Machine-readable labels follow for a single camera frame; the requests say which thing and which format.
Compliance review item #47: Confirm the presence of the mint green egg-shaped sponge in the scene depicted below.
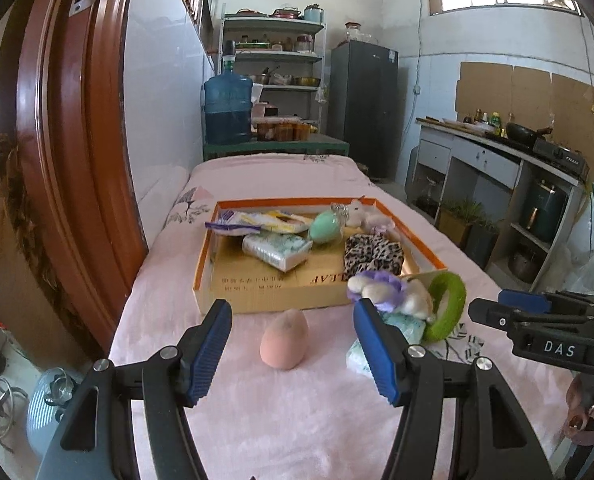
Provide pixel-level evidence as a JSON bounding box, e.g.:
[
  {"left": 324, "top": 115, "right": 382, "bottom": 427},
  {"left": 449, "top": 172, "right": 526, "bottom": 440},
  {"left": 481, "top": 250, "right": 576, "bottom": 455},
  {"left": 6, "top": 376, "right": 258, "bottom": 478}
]
[{"left": 308, "top": 210, "right": 345, "bottom": 246}]

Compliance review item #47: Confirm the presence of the water jug pump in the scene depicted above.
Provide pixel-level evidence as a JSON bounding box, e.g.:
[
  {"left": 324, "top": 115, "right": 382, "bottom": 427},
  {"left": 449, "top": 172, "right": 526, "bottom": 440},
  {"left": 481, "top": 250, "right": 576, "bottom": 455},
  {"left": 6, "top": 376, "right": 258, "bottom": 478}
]
[{"left": 221, "top": 40, "right": 238, "bottom": 78}]

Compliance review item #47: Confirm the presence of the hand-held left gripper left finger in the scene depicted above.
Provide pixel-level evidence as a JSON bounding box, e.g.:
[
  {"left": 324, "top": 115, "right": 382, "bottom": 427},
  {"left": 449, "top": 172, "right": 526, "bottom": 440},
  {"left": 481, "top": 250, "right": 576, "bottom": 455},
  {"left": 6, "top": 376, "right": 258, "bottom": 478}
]
[{"left": 37, "top": 298, "right": 234, "bottom": 480}]

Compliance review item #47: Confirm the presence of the purple white plush toy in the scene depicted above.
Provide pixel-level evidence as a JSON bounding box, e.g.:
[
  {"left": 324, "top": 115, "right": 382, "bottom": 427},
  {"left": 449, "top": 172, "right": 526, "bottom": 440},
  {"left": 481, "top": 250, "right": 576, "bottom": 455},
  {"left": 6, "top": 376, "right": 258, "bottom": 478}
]
[{"left": 347, "top": 270, "right": 435, "bottom": 322}]

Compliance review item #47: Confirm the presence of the row of spice jars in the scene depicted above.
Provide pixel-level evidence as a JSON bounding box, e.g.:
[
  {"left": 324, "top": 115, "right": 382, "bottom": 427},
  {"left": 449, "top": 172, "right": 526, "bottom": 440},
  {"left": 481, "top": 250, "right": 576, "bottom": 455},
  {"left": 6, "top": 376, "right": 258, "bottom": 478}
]
[{"left": 237, "top": 34, "right": 315, "bottom": 53}]

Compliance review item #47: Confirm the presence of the grey kitchen counter cabinet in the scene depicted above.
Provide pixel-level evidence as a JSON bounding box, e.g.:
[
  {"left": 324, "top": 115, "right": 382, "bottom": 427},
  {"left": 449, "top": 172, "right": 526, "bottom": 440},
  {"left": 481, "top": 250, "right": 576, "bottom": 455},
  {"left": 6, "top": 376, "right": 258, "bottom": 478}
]
[{"left": 407, "top": 117, "right": 590, "bottom": 291}]

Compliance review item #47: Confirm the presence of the cardboard wall sheet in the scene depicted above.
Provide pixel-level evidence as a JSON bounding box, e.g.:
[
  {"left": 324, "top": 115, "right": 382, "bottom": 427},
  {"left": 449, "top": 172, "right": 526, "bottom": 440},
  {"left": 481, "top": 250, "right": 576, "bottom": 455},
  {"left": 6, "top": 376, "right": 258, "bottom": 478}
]
[
  {"left": 454, "top": 61, "right": 514, "bottom": 121},
  {"left": 511, "top": 66, "right": 553, "bottom": 128},
  {"left": 550, "top": 72, "right": 594, "bottom": 186}
]

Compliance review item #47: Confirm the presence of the white pink plush rabbit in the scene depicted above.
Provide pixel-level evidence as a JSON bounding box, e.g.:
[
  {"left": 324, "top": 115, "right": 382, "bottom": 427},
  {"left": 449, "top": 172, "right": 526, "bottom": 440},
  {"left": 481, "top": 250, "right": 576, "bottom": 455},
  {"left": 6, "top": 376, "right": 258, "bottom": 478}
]
[{"left": 331, "top": 199, "right": 395, "bottom": 233}]

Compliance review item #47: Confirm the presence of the leopard print scrunchie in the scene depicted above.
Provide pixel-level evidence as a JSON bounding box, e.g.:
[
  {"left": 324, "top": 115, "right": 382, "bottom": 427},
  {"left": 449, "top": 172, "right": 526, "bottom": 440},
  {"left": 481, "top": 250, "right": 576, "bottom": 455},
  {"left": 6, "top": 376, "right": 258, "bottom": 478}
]
[{"left": 343, "top": 234, "right": 404, "bottom": 278}]

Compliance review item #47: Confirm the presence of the purple white plastic packet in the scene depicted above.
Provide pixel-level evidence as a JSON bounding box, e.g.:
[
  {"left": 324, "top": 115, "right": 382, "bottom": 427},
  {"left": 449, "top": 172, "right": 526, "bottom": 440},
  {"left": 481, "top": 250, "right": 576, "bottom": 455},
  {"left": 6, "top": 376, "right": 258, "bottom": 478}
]
[{"left": 205, "top": 210, "right": 263, "bottom": 237}]

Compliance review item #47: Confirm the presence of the metal cooking pot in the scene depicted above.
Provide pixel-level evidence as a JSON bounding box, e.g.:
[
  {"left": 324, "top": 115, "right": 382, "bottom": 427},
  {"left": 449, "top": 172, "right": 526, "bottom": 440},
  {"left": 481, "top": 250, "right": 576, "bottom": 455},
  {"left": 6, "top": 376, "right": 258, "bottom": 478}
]
[{"left": 508, "top": 250, "right": 543, "bottom": 283}]

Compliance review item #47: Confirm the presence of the orange rimmed cardboard box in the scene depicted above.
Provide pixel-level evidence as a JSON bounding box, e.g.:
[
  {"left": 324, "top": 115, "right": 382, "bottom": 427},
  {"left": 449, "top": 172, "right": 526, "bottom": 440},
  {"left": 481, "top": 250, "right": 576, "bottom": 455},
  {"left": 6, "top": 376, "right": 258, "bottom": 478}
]
[{"left": 192, "top": 196, "right": 449, "bottom": 315}]

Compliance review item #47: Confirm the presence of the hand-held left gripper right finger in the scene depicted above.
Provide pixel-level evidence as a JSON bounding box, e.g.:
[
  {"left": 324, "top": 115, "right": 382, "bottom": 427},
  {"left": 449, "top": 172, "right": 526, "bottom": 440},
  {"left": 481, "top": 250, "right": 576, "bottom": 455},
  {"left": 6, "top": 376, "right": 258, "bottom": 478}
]
[{"left": 352, "top": 298, "right": 553, "bottom": 480}]

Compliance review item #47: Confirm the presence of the yellow white plastic packet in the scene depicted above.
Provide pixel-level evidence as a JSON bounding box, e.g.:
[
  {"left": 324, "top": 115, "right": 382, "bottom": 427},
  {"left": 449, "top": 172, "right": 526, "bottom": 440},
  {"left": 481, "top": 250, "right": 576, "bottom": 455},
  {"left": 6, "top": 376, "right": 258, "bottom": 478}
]
[{"left": 239, "top": 209, "right": 313, "bottom": 235}]

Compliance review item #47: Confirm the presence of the grey gas cylinder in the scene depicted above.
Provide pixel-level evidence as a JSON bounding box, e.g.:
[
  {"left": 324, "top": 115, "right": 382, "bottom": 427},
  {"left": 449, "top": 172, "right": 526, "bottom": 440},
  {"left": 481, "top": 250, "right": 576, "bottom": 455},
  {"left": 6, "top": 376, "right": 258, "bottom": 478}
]
[{"left": 27, "top": 367, "right": 85, "bottom": 461}]

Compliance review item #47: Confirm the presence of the brown feather duster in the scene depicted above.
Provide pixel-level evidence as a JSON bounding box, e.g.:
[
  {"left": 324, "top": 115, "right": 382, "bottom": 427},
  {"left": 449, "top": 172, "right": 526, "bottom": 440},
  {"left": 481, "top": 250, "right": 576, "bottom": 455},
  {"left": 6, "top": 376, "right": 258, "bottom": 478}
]
[{"left": 0, "top": 132, "right": 102, "bottom": 341}]

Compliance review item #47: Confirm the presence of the pink egg-shaped sponge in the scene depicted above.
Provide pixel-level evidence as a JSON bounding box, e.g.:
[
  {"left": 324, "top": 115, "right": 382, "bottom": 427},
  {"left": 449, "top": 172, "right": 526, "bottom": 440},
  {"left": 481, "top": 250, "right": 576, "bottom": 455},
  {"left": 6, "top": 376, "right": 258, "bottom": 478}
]
[{"left": 260, "top": 309, "right": 310, "bottom": 371}]

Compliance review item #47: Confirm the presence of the gas stove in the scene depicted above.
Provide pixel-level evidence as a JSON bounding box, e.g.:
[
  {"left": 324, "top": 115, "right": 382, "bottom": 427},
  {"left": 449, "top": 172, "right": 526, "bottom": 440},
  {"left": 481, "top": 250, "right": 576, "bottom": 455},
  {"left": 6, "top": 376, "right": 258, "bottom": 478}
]
[{"left": 533, "top": 139, "right": 589, "bottom": 176}]

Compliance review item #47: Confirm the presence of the green table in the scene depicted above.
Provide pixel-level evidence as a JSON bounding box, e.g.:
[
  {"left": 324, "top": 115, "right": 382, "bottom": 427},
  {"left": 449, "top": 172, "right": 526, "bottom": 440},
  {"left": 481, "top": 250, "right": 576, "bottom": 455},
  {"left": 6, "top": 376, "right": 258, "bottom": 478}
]
[{"left": 203, "top": 134, "right": 350, "bottom": 161}]

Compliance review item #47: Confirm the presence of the green knitted ring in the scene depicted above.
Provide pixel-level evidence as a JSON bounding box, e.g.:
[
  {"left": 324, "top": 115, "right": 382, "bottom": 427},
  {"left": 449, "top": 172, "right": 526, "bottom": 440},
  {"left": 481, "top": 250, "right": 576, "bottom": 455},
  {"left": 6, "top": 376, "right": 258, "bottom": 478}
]
[{"left": 422, "top": 270, "right": 467, "bottom": 343}]

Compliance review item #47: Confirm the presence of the black wok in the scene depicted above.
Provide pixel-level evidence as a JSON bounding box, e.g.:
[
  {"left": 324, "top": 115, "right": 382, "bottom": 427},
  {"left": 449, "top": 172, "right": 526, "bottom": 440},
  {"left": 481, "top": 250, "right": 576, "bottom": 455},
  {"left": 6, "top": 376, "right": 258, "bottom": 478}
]
[{"left": 504, "top": 122, "right": 553, "bottom": 143}]

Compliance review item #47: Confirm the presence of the person's right hand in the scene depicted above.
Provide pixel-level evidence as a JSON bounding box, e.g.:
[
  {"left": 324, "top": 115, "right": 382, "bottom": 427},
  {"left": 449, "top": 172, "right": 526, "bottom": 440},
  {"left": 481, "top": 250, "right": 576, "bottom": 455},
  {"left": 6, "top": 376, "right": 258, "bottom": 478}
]
[{"left": 564, "top": 374, "right": 594, "bottom": 446}]

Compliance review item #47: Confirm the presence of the glass kettle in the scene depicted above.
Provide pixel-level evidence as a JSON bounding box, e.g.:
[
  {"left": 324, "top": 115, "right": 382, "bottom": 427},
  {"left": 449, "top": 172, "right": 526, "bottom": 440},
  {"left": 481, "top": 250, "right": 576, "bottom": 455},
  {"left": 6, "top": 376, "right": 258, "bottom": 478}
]
[{"left": 416, "top": 177, "right": 443, "bottom": 216}]

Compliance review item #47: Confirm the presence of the glass jar with lid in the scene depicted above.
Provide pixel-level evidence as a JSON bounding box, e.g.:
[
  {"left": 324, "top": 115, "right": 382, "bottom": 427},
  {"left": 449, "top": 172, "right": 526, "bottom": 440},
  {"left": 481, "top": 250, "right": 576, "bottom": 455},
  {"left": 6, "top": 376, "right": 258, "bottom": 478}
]
[{"left": 344, "top": 21, "right": 378, "bottom": 43}]

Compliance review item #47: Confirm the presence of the dark green kitchen appliance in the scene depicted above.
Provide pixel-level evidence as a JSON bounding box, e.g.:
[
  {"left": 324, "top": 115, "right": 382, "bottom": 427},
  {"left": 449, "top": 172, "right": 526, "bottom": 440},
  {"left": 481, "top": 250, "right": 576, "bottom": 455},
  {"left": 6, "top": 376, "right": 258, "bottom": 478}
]
[{"left": 520, "top": 179, "right": 570, "bottom": 241}]

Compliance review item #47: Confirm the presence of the green floral tissue pack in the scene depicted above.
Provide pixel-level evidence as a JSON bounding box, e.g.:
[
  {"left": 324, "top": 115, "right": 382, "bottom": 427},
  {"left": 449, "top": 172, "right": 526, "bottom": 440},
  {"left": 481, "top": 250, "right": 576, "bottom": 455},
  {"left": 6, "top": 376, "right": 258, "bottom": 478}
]
[
  {"left": 346, "top": 312, "right": 426, "bottom": 376},
  {"left": 242, "top": 232, "right": 314, "bottom": 273}
]

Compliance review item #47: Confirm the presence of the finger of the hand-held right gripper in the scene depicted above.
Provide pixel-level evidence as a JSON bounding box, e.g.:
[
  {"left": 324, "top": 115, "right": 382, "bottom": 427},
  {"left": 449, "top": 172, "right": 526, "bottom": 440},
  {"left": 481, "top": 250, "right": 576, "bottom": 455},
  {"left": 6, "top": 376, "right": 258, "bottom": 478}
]
[
  {"left": 468, "top": 298, "right": 594, "bottom": 336},
  {"left": 497, "top": 288, "right": 594, "bottom": 318}
]

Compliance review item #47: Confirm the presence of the wooden door frame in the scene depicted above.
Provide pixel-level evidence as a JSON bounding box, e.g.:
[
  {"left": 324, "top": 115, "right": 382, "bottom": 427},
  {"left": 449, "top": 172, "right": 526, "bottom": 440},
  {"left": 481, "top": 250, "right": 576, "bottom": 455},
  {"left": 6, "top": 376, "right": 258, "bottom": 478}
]
[{"left": 0, "top": 0, "right": 150, "bottom": 356}]

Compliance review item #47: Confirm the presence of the blue water jug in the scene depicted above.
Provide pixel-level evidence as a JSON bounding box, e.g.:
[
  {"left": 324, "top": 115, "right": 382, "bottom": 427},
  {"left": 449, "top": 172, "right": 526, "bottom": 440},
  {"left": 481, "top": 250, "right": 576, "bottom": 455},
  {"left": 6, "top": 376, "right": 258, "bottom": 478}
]
[{"left": 203, "top": 74, "right": 254, "bottom": 145}]

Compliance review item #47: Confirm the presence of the chopping board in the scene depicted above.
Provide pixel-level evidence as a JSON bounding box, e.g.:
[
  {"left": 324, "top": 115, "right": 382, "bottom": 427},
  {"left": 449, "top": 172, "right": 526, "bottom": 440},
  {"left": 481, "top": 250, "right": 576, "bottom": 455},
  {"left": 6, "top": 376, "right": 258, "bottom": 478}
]
[{"left": 424, "top": 116, "right": 498, "bottom": 133}]

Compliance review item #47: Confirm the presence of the potted plant in brown pot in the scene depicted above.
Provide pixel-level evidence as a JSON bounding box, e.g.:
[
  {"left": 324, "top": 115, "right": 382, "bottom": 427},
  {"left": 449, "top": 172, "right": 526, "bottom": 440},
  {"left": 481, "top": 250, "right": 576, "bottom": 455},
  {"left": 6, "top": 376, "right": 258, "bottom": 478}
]
[{"left": 437, "top": 200, "right": 478, "bottom": 248}]

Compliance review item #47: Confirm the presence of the white metal shelf rack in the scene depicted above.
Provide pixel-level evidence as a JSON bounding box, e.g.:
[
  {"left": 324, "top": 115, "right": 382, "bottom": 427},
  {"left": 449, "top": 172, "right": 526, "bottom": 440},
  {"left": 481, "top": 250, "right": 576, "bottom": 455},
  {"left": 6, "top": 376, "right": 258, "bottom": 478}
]
[{"left": 220, "top": 10, "right": 328, "bottom": 136}]

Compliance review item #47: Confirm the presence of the dark grey refrigerator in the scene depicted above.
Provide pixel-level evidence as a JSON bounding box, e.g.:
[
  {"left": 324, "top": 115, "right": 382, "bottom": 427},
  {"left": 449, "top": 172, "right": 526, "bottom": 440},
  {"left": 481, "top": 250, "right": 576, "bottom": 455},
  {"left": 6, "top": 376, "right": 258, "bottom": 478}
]
[{"left": 327, "top": 40, "right": 399, "bottom": 180}]

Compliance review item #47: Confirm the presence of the potted plant in dark pot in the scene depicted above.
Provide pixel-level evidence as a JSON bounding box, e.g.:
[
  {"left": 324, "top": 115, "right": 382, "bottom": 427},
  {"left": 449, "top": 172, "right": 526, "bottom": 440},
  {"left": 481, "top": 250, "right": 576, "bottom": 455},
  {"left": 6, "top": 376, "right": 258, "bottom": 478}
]
[{"left": 464, "top": 217, "right": 500, "bottom": 268}]

